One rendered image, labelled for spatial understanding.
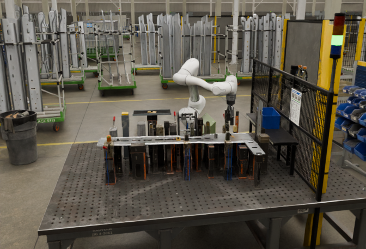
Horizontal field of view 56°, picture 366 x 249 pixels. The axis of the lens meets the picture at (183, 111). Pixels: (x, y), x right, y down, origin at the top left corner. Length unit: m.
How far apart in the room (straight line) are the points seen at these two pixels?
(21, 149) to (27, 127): 0.33
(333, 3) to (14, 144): 8.57
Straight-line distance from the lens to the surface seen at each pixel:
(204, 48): 10.24
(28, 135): 5.32
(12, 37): 6.92
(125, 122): 3.34
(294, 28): 5.68
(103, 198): 2.81
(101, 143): 3.05
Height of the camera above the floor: 2.07
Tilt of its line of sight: 16 degrees down
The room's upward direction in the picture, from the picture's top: straight up
